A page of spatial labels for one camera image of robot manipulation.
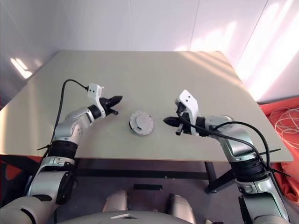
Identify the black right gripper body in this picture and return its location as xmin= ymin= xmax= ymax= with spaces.
xmin=175 ymin=102 xmax=194 ymax=136

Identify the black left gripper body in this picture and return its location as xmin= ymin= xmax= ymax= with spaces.
xmin=100 ymin=97 xmax=119 ymax=117

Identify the silver round motor lid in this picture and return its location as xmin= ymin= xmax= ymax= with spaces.
xmin=128 ymin=111 xmax=155 ymax=134

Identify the black floor strip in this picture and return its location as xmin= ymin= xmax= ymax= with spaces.
xmin=133 ymin=184 xmax=163 ymax=191

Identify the grey rounded right leg shell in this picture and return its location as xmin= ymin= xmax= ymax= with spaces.
xmin=166 ymin=193 xmax=196 ymax=224

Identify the grey rounded leg shell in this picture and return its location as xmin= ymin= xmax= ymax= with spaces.
xmin=166 ymin=193 xmax=196 ymax=224
xmin=102 ymin=189 xmax=129 ymax=213

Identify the orange fabric cloth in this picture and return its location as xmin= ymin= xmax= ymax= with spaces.
xmin=259 ymin=97 xmax=299 ymax=201
xmin=0 ymin=155 xmax=43 ymax=181

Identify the grey rounded left leg shell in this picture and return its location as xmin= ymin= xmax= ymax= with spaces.
xmin=102 ymin=189 xmax=129 ymax=213

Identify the grey robot torso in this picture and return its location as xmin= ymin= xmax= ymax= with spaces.
xmin=56 ymin=210 xmax=187 ymax=224

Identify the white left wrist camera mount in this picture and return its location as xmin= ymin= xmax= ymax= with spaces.
xmin=85 ymin=83 xmax=106 ymax=117

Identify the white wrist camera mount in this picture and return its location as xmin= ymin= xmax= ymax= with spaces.
xmin=174 ymin=89 xmax=200 ymax=135
xmin=85 ymin=83 xmax=106 ymax=117

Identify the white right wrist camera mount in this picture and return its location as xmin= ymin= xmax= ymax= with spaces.
xmin=174 ymin=89 xmax=200 ymax=135

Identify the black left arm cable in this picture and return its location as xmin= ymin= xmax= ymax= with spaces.
xmin=29 ymin=79 xmax=90 ymax=187

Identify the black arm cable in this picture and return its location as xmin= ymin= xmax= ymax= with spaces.
xmin=177 ymin=109 xmax=273 ymax=175
xmin=29 ymin=79 xmax=90 ymax=187

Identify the black table frame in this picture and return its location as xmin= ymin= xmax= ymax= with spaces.
xmin=74 ymin=161 xmax=237 ymax=193

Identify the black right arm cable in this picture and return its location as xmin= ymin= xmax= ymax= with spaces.
xmin=177 ymin=109 xmax=273 ymax=175

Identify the white coiled cable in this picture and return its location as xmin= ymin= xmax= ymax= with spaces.
xmin=270 ymin=106 xmax=299 ymax=147

